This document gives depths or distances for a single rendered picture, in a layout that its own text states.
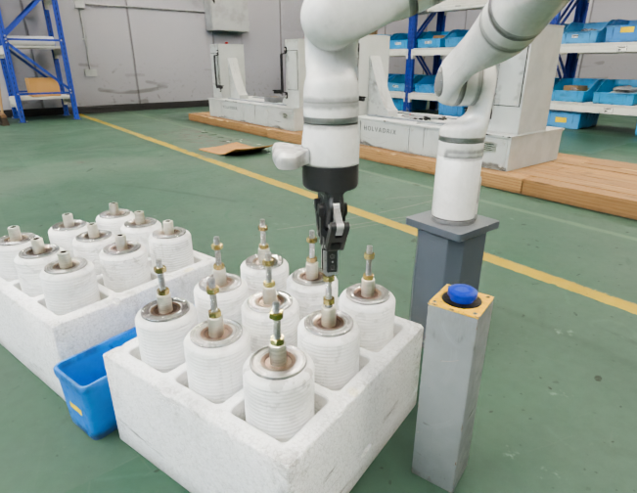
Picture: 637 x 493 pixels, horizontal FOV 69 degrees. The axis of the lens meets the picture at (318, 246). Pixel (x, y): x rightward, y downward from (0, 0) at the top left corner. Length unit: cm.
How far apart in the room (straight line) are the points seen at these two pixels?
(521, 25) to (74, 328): 90
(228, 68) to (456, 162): 442
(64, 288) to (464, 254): 79
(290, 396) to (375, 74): 304
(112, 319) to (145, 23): 644
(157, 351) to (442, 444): 46
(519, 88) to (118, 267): 218
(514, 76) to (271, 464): 237
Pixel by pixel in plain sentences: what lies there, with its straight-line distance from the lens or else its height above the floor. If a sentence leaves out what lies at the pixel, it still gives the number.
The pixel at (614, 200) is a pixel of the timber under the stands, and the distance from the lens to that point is 238.
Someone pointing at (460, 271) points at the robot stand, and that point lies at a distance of 103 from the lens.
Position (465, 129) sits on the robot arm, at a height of 50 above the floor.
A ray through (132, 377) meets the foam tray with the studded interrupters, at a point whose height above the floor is 17.
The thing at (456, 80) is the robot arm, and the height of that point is 59.
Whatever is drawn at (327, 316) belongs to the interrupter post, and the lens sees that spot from 69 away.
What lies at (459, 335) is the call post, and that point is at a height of 28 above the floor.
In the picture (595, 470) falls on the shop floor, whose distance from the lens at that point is 95.
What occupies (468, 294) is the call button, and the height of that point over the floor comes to 33.
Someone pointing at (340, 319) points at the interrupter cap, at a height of 25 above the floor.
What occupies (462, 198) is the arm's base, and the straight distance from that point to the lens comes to 100.
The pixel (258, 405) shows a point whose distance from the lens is 62.
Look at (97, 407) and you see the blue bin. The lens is 92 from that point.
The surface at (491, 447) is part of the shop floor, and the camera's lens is 92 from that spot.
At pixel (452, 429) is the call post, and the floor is 12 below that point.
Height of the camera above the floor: 62
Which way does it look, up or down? 22 degrees down
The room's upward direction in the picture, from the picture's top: straight up
